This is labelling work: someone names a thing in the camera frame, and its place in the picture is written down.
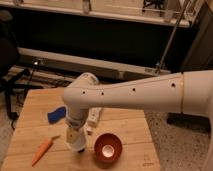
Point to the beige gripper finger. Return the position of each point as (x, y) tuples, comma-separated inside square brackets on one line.
[(71, 135)]

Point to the black office chair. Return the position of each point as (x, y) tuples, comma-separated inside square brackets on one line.
[(9, 56)]

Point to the blue sponge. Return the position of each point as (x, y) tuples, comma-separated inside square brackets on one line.
[(56, 115)]

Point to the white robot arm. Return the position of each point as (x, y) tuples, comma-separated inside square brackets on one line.
[(162, 93)]

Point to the dark cabinet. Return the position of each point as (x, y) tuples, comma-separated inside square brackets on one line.
[(200, 40)]

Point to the red bowl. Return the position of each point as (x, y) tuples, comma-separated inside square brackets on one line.
[(108, 148)]

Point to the orange toy carrot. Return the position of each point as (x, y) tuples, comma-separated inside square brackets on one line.
[(43, 148)]

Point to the metal pole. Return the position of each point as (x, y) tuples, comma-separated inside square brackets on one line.
[(159, 65)]

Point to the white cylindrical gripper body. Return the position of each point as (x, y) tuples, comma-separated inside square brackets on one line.
[(76, 121)]

